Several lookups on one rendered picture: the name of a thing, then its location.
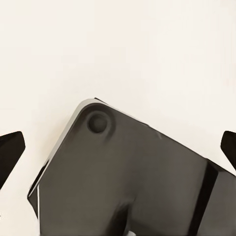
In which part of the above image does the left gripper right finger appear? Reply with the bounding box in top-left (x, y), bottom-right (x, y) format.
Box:
top-left (220, 130), bottom-right (236, 170)

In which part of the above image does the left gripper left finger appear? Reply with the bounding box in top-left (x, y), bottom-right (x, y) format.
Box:
top-left (0, 131), bottom-right (26, 189)

